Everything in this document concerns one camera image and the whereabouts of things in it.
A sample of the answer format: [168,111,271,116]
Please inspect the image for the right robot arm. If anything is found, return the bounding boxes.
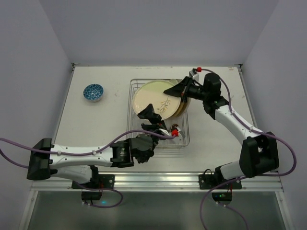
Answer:
[164,73,279,186]

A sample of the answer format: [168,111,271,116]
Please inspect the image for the cream plate green band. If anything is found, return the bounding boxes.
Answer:
[169,79,184,118]

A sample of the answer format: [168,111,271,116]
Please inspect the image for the aluminium front mounting rail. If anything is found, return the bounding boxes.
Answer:
[30,172,283,192]

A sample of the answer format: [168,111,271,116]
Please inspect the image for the cream plate rightmost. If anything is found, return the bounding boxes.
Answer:
[184,97,192,112]

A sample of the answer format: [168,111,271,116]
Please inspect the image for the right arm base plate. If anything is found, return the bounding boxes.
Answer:
[198,169,242,190]

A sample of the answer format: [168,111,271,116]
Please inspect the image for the metal wire dish rack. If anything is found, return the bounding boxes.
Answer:
[127,79,190,149]

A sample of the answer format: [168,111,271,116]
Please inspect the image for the blue patterned bowl red outside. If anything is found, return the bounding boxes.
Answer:
[83,84,104,102]

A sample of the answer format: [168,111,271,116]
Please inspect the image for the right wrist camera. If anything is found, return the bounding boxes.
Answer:
[189,69,199,82]

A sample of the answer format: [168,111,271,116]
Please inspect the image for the cream plate yellow band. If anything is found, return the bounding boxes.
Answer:
[177,102,186,117]

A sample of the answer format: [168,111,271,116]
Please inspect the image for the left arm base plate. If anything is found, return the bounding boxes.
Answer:
[71,174,115,189]

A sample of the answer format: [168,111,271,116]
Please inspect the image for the brown striped mug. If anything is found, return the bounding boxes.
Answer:
[171,124,180,131]

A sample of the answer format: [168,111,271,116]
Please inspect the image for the aluminium table edge rail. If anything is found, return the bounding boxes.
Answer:
[234,64,257,125]

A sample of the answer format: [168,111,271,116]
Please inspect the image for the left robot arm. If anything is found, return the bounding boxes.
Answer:
[26,104,172,189]

